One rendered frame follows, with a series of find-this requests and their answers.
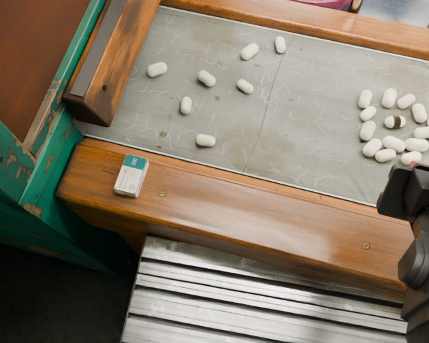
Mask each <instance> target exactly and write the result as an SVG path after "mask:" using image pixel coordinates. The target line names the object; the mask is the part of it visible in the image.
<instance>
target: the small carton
mask: <svg viewBox="0 0 429 343"><path fill-rule="evenodd" d="M148 166H149V162H148V159H145V158H142V157H137V156H133V155H130V154H126V156H125V160H124V161H123V165H122V167H121V170H120V172H119V175H118V178H117V180H116V183H115V185H114V190H115V191H116V193H119V194H122V195H127V196H130V197H135V198H138V195H139V192H140V189H141V187H142V183H143V181H144V177H145V175H146V172H147V169H148Z"/></svg>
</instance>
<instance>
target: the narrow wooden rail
mask: <svg viewBox="0 0 429 343"><path fill-rule="evenodd" d="M159 5H162V6H166V7H171V8H175V9H179V10H185V11H189V12H195V13H198V14H205V15H208V16H214V17H218V18H224V19H228V20H234V21H238V22H243V23H247V24H251V25H257V26H261V27H267V28H271V29H277V30H280V31H286V32H290V33H296V34H300V35H306V36H310V37H316V38H319V39H326V40H330V41H333V42H339V43H343V44H349V45H352V46H359V47H363V48H368V49H372V50H378V51H382V52H388V53H392V54H398V55H402V56H407V57H411V58H415V59H421V60H425V61H429V28H426V27H419V26H415V25H411V24H405V23H401V22H395V21H391V20H385V19H381V18H375V17H371V16H365V15H361V14H354V13H351V12H344V11H340V10H334V9H330V8H326V7H320V6H316V5H310V4H306V3H300V2H296V1H290V0H161V1H160V4H159Z"/></svg>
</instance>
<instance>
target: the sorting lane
mask: <svg viewBox="0 0 429 343"><path fill-rule="evenodd" d="M279 36H281V37H283V38H284V40H285V45H286V50H285V51H284V52H283V53H279V52H277V51H276V46H275V43H274V41H275V39H276V38H277V37H279ZM252 43H254V44H257V45H258V47H259V50H258V53H257V54H255V55H254V56H252V57H251V58H250V59H249V60H244V59H243V58H242V57H241V51H242V50H243V49H244V48H246V47H247V46H248V45H249V44H252ZM159 62H163V63H165V64H166V65H167V71H166V72H165V73H163V74H161V75H158V76H155V77H151V76H149V75H148V74H147V72H146V70H147V67H148V66H149V65H153V64H156V63H159ZM200 71H206V72H208V73H209V74H210V75H212V76H214V77H215V80H216V82H215V84H214V86H206V85H205V84H204V83H203V82H200V81H199V80H198V78H197V75H198V73H199V72H200ZM241 79H243V80H246V81H247V82H248V83H250V84H252V85H253V92H252V93H249V94H247V93H245V92H244V91H242V90H241V89H239V88H238V86H237V83H238V81H239V80H241ZM389 88H393V89H395V90H396V92H397V96H396V99H395V103H394V105H393V106H392V107H390V108H385V107H383V105H382V99H383V96H384V93H385V91H386V90H387V89H389ZM364 90H370V91H371V92H372V99H371V100H370V105H369V106H373V107H375V108H376V110H377V112H376V114H375V115H374V116H373V117H372V118H370V119H369V120H370V121H373V122H374V123H375V124H376V129H375V132H374V134H373V136H372V138H371V139H374V138H377V139H379V140H381V143H382V145H381V148H380V149H379V150H378V151H380V150H385V149H388V148H386V147H385V146H384V145H383V139H384V138H385V137H387V136H392V137H395V138H397V139H399V140H402V141H403V142H405V141H406V140H407V139H409V138H415V137H414V135H413V132H414V130H416V129H417V128H422V127H429V126H428V124H427V120H428V118H429V61H425V60H421V59H415V58H411V57H407V56H402V55H398V54H392V53H388V52H382V51H378V50H372V49H368V48H363V47H359V46H352V45H349V44H343V43H339V42H333V41H330V40H326V39H319V38H316V37H310V36H306V35H300V34H296V33H290V32H286V31H280V30H277V29H271V28H267V27H261V26H257V25H253V24H247V23H243V22H238V21H234V20H228V19H224V18H218V17H214V16H208V15H205V14H198V13H195V12H189V11H185V10H179V9H175V8H171V7H166V6H162V5H159V7H158V8H157V11H156V13H155V16H154V18H153V21H152V23H151V26H150V28H149V30H148V33H147V35H146V38H145V40H144V43H143V44H142V47H141V49H140V51H139V53H138V55H137V57H136V61H135V63H134V65H133V68H132V70H131V73H130V75H129V78H128V80H127V83H126V85H125V88H124V91H123V94H122V96H121V99H120V101H119V103H118V106H117V108H116V111H115V114H114V118H113V119H112V123H111V125H110V127H102V126H98V125H93V124H89V126H88V129H87V130H86V133H85V137H90V138H93V139H96V140H101V141H105V142H110V143H113V144H118V145H121V146H126V147H130V148H135V149H138V150H143V151H146V152H151V153H154V154H160V155H163V156H166V157H171V158H174V159H179V160H182V161H187V162H190V163H195V164H198V165H204V166H207V167H212V168H215V169H220V170H223V171H227V172H231V173H235V174H240V175H243V176H248V177H252V178H257V179H260V180H265V181H268V182H273V183H276V184H282V185H285V186H290V187H293V188H296V189H301V190H304V191H309V192H312V193H317V194H321V195H326V196H329V197H334V198H337V199H342V200H345V201H350V202H353V203H358V204H362V205H365V206H370V207H374V208H377V207H376V204H377V200H378V198H379V195H380V193H381V192H383V191H384V189H385V187H386V184H387V181H388V180H389V178H388V175H389V172H390V170H391V168H392V165H394V164H396V163H397V164H398V165H399V166H401V167H406V168H409V165H405V164H403V163H402V162H401V157H402V155H404V154H406V153H409V152H412V151H409V150H407V149H406V148H405V149H404V150H403V151H402V152H395V153H396V156H395V158H394V159H392V160H389V161H384V162H379V161H377V160H376V159H375V155H376V153H377V152H378V151H377V152H376V153H375V154H374V155H373V156H371V157H367V156H366V155H364V153H363V148H364V147H365V145H367V143H369V141H370V140H371V139H370V140H367V141H365V140H362V139H361V137H360V131H361V130H362V127H363V124H364V123H365V122H366V121H363V120H361V118H360V114H361V112H362V111H364V110H365V108H361V107H360V106H359V105H358V101H359V99H360V95H361V93H362V91H364ZM407 94H412V95H414V96H415V102H414V103H412V104H411V105H409V106H408V107H407V108H405V109H401V108H399V107H398V105H397V103H398V100H399V99H401V98H403V97H404V96H405V95H407ZM184 97H189V98H190V99H191V101H192V104H191V111H190V112H189V113H188V114H183V113H182V112H181V110H180V108H181V101H182V99H183V98H184ZM417 103H420V104H422V105H423V106H424V109H425V111H426V114H427V119H426V120H425V121H424V122H416V121H415V119H414V116H413V112H412V107H413V106H414V105H415V104H417ZM389 116H403V117H404V118H405V120H406V123H405V125H404V126H403V127H399V128H389V127H386V126H385V119H386V118H387V117H389ZM367 121H368V120H367ZM199 134H203V135H211V136H213V137H214V138H215V144H214V146H211V147H209V146H200V145H198V144H197V143H196V140H195V139H196V137H197V136H198V135H199ZM415 139H416V138H415Z"/></svg>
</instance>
